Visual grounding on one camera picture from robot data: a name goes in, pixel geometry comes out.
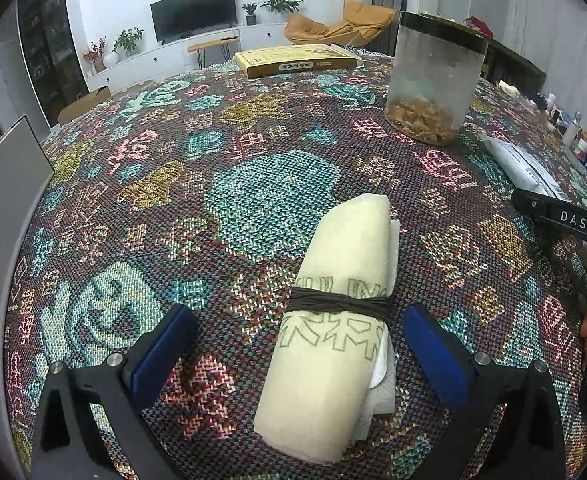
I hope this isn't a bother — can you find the white sheer curtain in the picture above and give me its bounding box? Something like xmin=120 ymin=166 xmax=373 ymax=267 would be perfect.
xmin=496 ymin=0 xmax=587 ymax=111

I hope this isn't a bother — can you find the green potted plant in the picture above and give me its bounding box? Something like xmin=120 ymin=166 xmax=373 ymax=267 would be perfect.
xmin=112 ymin=27 xmax=145 ymax=57

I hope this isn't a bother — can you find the cream towel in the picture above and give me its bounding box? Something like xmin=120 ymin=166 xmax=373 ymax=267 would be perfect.
xmin=253 ymin=192 xmax=401 ymax=465

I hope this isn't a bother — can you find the row of cosmetic bottles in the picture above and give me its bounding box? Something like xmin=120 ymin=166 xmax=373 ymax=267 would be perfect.
xmin=543 ymin=92 xmax=587 ymax=191

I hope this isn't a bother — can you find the wooden side table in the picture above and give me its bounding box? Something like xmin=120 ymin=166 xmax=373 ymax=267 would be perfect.
xmin=188 ymin=35 xmax=240 ymax=68

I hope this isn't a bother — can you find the white television cabinet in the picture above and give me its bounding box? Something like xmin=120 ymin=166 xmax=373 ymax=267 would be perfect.
xmin=86 ymin=22 xmax=299 ymax=92

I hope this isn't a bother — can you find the red flower bouquet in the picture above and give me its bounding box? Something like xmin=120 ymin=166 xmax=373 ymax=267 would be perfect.
xmin=82 ymin=36 xmax=108 ymax=76

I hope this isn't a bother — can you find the yellow flat box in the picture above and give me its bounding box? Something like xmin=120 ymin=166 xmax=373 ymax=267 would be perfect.
xmin=234 ymin=44 xmax=365 ymax=79

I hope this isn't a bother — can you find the red cloth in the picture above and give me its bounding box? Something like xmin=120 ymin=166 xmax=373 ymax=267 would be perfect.
xmin=466 ymin=16 xmax=494 ymax=38

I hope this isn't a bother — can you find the black television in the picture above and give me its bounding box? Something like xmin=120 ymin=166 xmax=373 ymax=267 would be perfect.
xmin=150 ymin=0 xmax=237 ymax=43

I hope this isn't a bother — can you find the dark wooden desk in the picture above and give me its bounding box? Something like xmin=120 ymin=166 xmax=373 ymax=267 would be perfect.
xmin=483 ymin=35 xmax=547 ymax=96

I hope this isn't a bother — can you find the clear jar with black lid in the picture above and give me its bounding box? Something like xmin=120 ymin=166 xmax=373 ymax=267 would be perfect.
xmin=384 ymin=11 xmax=489 ymax=147

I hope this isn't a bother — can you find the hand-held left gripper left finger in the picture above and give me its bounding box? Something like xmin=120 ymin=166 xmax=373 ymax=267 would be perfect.
xmin=32 ymin=303 xmax=199 ymax=480

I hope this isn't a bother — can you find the patterned woven blanket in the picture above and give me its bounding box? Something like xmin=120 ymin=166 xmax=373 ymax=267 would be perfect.
xmin=3 ymin=52 xmax=587 ymax=480

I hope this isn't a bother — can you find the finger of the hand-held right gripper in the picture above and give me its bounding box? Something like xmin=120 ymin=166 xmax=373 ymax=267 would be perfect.
xmin=512 ymin=187 xmax=587 ymax=253

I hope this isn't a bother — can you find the silver plastic bag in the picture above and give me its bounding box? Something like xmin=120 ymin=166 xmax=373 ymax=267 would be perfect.
xmin=478 ymin=132 xmax=574 ymax=203

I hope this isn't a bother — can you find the large leafy potted plant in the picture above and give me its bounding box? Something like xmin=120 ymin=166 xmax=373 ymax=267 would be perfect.
xmin=260 ymin=0 xmax=304 ymax=14

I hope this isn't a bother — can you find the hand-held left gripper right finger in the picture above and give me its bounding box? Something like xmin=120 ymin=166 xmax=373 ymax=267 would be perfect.
xmin=403 ymin=304 xmax=567 ymax=480

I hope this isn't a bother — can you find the cardboard box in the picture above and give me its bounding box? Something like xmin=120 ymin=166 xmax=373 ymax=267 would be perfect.
xmin=57 ymin=86 xmax=111 ymax=126

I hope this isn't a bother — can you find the dark glass cabinet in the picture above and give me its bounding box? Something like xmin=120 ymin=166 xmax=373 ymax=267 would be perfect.
xmin=16 ymin=0 xmax=90 ymax=128

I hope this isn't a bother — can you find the grey curtain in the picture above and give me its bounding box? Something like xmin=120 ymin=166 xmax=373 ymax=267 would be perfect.
xmin=372 ymin=0 xmax=409 ymax=56

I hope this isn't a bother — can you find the orange lounge chair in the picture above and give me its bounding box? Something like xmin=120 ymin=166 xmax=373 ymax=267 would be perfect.
xmin=284 ymin=0 xmax=397 ymax=47

